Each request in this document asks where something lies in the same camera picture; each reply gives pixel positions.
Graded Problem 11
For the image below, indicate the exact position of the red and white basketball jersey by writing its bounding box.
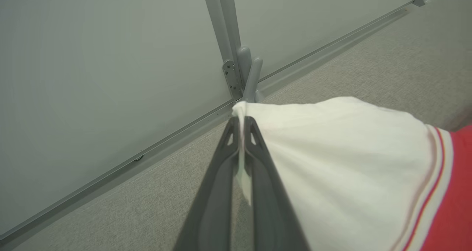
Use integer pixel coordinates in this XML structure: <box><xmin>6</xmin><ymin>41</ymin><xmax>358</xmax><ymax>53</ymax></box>
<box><xmin>232</xmin><ymin>96</ymin><xmax>472</xmax><ymax>251</ymax></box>

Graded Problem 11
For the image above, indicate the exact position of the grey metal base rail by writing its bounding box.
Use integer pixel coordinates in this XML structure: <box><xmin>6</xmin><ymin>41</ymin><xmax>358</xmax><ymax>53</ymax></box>
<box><xmin>0</xmin><ymin>0</ymin><xmax>421</xmax><ymax>250</ymax></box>

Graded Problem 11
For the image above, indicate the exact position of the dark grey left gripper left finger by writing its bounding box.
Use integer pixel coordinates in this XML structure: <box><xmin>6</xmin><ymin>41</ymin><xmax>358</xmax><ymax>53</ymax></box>
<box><xmin>173</xmin><ymin>116</ymin><xmax>241</xmax><ymax>251</ymax></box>

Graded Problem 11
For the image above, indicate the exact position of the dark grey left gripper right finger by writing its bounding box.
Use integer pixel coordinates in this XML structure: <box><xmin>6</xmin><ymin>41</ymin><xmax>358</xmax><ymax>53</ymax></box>
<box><xmin>243</xmin><ymin>116</ymin><xmax>310</xmax><ymax>251</ymax></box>

